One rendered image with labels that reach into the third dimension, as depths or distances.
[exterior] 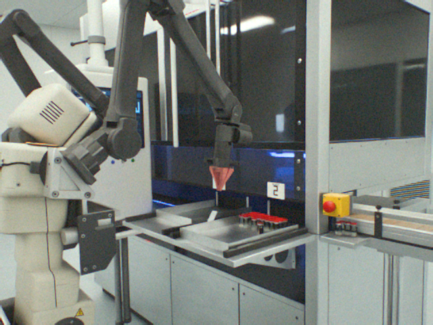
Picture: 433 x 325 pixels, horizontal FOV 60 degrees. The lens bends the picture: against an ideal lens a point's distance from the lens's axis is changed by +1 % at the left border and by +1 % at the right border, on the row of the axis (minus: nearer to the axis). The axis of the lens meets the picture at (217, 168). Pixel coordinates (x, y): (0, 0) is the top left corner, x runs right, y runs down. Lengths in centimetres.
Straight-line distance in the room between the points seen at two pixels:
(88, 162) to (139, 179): 118
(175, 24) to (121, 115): 28
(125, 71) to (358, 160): 99
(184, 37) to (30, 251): 69
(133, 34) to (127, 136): 25
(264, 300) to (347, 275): 35
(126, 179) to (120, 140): 110
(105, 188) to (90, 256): 91
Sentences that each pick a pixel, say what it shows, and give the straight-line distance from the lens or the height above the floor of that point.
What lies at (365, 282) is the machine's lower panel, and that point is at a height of 61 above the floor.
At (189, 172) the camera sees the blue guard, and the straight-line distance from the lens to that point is 190.
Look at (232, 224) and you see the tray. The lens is 152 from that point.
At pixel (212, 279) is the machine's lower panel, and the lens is 190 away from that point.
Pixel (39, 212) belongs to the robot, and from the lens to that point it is 107.
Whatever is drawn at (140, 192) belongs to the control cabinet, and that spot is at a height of 93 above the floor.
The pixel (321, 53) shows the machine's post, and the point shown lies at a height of 151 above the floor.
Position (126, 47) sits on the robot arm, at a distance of 97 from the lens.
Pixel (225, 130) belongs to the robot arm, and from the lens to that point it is 116.
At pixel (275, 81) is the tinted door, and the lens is 150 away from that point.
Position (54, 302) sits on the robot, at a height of 83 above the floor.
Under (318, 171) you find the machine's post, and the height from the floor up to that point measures 111.
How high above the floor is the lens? 126
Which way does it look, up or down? 6 degrees down
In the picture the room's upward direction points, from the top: 1 degrees counter-clockwise
